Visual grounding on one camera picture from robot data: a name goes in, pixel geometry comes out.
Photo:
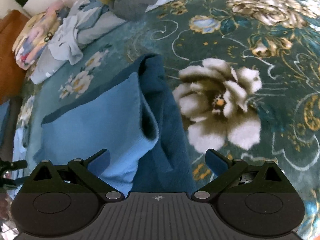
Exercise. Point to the folded pastel patterned quilt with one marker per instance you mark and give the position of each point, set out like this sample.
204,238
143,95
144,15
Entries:
37,32

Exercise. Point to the pale blue shirt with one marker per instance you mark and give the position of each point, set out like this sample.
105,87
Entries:
63,46

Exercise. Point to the blue fleece garment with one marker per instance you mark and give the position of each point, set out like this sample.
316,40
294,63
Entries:
135,121

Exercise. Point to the dusty blue cloth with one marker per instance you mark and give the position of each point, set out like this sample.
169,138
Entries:
88,12

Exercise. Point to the light blue floral duvet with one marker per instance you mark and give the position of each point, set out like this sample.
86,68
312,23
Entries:
47,66

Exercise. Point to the orange wooden headboard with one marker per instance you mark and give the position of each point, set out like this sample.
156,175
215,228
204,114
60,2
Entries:
11,75

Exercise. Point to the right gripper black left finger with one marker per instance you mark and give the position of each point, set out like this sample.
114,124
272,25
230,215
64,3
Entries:
79,172

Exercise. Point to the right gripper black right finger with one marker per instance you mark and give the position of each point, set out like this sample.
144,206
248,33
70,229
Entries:
237,176

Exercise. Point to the person's left hand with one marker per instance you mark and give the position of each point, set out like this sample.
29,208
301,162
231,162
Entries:
4,207

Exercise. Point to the blue fabric beside bed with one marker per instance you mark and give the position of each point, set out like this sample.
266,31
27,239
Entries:
5,115

